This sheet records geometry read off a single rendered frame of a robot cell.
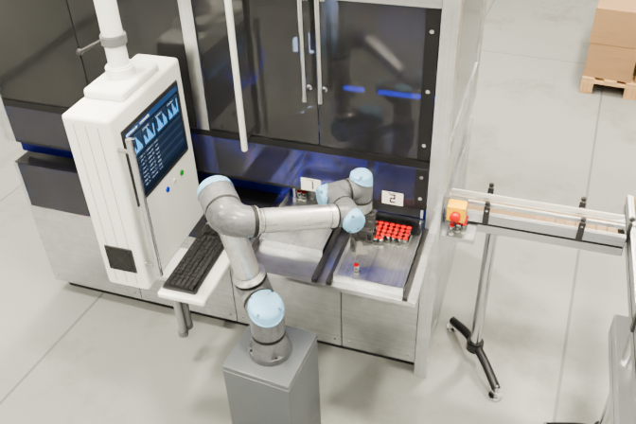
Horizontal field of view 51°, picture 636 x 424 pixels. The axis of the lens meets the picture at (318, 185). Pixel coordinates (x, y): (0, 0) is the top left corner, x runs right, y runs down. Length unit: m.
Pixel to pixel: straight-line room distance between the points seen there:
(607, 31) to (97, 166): 4.26
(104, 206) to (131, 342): 1.29
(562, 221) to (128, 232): 1.65
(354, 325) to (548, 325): 1.05
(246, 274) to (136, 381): 1.33
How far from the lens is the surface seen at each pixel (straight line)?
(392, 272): 2.51
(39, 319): 3.91
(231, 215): 1.95
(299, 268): 2.53
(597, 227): 2.80
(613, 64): 5.78
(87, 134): 2.31
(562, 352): 3.56
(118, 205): 2.43
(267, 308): 2.21
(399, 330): 3.12
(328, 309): 3.16
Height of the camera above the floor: 2.59
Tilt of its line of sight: 35 degrees down
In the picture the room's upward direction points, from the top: 2 degrees counter-clockwise
